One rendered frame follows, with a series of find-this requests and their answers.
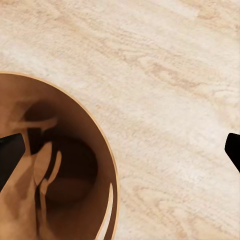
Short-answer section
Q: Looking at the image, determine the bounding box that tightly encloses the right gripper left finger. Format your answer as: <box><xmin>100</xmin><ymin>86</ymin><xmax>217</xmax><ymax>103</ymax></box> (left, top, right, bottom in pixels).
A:
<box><xmin>0</xmin><ymin>133</ymin><xmax>26</xmax><ymax>192</ymax></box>

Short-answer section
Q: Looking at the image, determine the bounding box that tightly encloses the trash can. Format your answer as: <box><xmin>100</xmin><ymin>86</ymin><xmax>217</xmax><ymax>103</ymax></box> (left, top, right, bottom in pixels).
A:
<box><xmin>0</xmin><ymin>71</ymin><xmax>120</xmax><ymax>240</ymax></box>

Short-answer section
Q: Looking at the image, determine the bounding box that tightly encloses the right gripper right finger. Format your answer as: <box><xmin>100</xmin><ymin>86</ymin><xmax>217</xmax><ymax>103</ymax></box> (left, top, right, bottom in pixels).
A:
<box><xmin>225</xmin><ymin>133</ymin><xmax>240</xmax><ymax>173</ymax></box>

